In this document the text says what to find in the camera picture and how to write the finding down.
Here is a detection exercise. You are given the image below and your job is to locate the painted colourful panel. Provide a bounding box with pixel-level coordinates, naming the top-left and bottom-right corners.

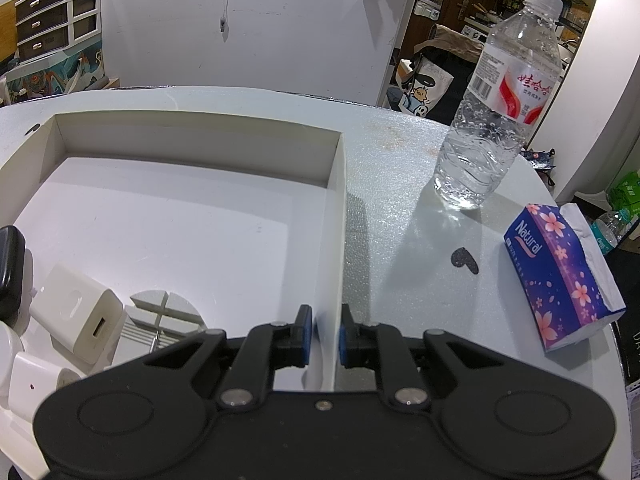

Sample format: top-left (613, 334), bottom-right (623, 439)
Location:
top-left (5, 45), bottom-right (110, 104)

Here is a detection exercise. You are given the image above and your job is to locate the clear plastic water bottle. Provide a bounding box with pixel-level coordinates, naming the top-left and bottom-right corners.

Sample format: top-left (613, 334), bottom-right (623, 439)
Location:
top-left (433, 0), bottom-right (564, 210)

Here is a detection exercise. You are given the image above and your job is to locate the brown cloth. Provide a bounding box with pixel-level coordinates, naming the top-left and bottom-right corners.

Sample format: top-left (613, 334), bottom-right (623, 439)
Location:
top-left (430, 24), bottom-right (484, 62)

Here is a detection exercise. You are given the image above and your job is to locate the shallow white cardboard box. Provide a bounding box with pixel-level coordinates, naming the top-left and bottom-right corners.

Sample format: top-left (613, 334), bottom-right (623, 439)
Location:
top-left (0, 111), bottom-right (349, 480)

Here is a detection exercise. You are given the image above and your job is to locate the blue printed packet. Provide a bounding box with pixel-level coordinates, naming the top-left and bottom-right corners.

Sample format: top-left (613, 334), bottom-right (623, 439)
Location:
top-left (522, 147), bottom-right (557, 170)

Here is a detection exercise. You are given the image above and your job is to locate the green label water bottle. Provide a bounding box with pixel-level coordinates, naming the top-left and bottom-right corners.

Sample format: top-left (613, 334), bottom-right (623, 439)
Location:
top-left (591, 208), bottom-right (634, 256)

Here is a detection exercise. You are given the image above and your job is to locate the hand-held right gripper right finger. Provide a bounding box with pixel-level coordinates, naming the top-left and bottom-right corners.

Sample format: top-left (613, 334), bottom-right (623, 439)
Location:
top-left (339, 303), bottom-right (501, 412)

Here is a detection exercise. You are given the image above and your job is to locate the purple floral tissue pack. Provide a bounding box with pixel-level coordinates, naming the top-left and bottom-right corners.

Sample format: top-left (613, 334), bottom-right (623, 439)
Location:
top-left (503, 203), bottom-right (628, 354)

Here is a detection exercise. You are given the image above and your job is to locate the cartoon print tote bag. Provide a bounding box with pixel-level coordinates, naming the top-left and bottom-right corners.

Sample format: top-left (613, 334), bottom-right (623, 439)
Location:
top-left (397, 57), bottom-right (455, 120)

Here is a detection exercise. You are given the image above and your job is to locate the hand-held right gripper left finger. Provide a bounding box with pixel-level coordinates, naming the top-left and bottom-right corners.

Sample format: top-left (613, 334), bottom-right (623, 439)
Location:
top-left (144, 304), bottom-right (314, 411)

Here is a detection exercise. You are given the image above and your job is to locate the black rounded case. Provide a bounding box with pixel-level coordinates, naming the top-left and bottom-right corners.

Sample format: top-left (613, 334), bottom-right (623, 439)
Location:
top-left (0, 226), bottom-right (27, 322)

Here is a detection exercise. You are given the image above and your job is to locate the white charger with port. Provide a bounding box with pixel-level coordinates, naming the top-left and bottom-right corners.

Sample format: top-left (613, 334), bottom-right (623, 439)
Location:
top-left (30, 262), bottom-right (125, 367)

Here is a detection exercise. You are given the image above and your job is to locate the white plug adapter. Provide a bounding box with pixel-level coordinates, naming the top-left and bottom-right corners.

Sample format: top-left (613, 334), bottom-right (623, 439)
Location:
top-left (9, 351), bottom-right (84, 424)

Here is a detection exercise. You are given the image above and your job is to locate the green plastic bag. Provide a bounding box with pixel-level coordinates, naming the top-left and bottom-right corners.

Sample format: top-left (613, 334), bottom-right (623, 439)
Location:
top-left (609, 170), bottom-right (640, 212)

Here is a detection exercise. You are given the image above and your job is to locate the white drawer cabinet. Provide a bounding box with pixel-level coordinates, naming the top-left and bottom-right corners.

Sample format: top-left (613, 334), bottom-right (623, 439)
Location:
top-left (15, 0), bottom-right (103, 62)

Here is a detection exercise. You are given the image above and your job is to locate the white round slotted holder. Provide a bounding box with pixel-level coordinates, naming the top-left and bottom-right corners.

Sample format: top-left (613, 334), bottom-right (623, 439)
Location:
top-left (120, 289), bottom-right (209, 354)

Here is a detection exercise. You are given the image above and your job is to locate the hanging white cable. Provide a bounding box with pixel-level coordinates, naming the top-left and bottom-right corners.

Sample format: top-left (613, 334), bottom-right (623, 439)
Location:
top-left (219, 0), bottom-right (237, 42)

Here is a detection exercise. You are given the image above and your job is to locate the black heart-shaped sticker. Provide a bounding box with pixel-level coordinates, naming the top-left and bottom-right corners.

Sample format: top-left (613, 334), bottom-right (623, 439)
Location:
top-left (450, 247), bottom-right (480, 275)

